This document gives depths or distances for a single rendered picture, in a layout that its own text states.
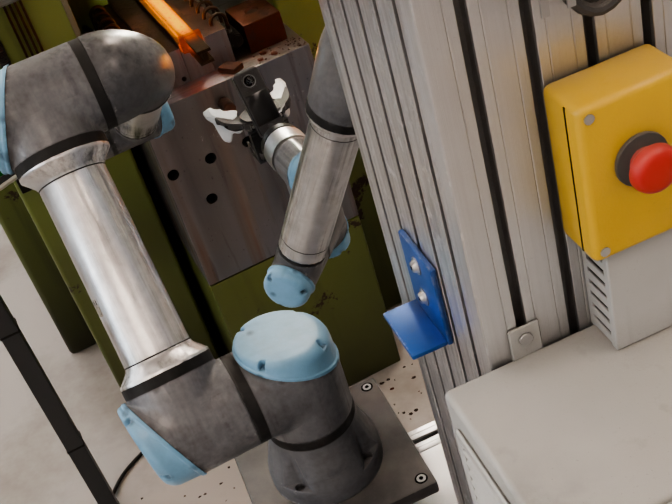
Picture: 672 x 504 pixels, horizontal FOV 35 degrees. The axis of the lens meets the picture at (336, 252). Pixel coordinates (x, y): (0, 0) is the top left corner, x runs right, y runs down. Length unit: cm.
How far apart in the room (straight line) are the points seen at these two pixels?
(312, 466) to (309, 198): 38
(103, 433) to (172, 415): 164
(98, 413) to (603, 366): 221
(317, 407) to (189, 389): 16
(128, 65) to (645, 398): 74
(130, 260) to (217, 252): 109
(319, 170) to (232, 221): 89
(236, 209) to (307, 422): 109
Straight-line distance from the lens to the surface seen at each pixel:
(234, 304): 243
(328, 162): 144
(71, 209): 127
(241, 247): 236
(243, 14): 228
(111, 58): 129
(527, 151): 78
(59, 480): 283
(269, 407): 125
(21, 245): 296
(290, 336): 126
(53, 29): 228
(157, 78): 133
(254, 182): 230
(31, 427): 302
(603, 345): 89
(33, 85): 129
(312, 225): 152
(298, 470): 136
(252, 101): 177
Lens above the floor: 184
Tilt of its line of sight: 36 degrees down
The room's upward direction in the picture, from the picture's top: 17 degrees counter-clockwise
